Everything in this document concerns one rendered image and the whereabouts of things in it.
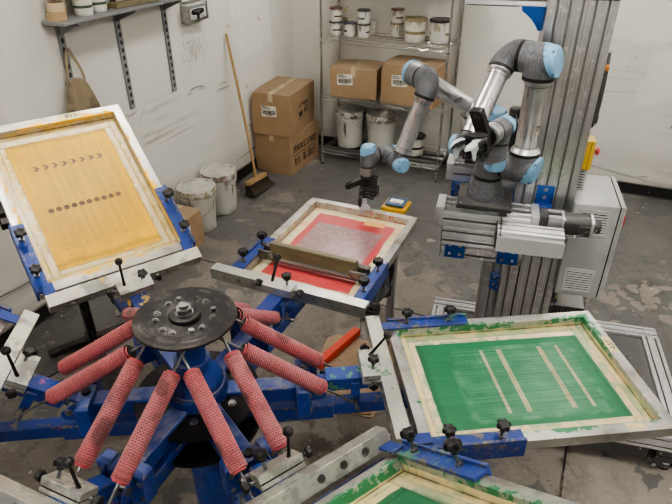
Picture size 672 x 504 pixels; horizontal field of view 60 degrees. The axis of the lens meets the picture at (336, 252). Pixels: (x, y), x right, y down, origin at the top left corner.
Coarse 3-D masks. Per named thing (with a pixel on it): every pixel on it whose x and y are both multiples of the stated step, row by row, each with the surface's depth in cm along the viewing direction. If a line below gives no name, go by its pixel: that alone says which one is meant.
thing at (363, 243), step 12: (360, 228) 287; (372, 228) 287; (384, 228) 287; (348, 240) 277; (360, 240) 277; (372, 240) 277; (384, 240) 277; (336, 252) 268; (348, 252) 268; (360, 252) 268; (372, 252) 268; (312, 276) 251; (324, 276) 251; (336, 288) 243; (348, 288) 243
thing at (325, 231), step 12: (324, 216) 298; (336, 216) 298; (312, 228) 287; (324, 228) 287; (336, 228) 287; (348, 228) 287; (300, 240) 277; (312, 240) 277; (324, 240) 277; (336, 240) 277; (276, 276) 251; (300, 276) 251
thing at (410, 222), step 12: (312, 204) 302; (324, 204) 304; (336, 204) 302; (348, 204) 302; (300, 216) 292; (372, 216) 296; (384, 216) 293; (396, 216) 291; (408, 216) 291; (288, 228) 282; (408, 228) 280; (276, 240) 272; (396, 240) 270; (396, 252) 263; (252, 264) 256
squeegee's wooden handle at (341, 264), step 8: (272, 248) 255; (280, 248) 253; (288, 248) 252; (296, 248) 251; (304, 248) 251; (288, 256) 254; (296, 256) 252; (304, 256) 250; (312, 256) 248; (320, 256) 247; (328, 256) 245; (336, 256) 245; (312, 264) 251; (320, 264) 249; (328, 264) 247; (336, 264) 245; (344, 264) 244; (352, 264) 242; (344, 272) 246
